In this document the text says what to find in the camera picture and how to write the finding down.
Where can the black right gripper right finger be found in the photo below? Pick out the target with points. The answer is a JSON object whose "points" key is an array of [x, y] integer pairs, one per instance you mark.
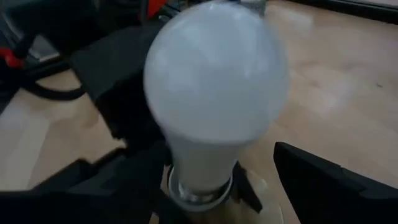
{"points": [[335, 199]]}

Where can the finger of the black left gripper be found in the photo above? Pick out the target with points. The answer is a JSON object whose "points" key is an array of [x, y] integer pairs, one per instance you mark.
{"points": [[247, 189]]}

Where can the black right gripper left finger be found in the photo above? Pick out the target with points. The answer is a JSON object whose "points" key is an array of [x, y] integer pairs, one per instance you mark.
{"points": [[77, 202]]}

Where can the brass lamp base with socket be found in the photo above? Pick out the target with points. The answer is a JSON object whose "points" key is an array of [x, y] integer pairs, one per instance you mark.
{"points": [[186, 202]]}

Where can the white lightbulb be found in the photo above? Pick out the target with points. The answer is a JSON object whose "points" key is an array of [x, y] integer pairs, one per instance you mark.
{"points": [[214, 71]]}

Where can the silver frame bracket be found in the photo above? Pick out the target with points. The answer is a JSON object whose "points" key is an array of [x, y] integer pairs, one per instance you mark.
{"points": [[43, 49]]}

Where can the black aluminium table frame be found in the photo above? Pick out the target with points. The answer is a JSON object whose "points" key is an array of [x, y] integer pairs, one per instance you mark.
{"points": [[357, 9]]}

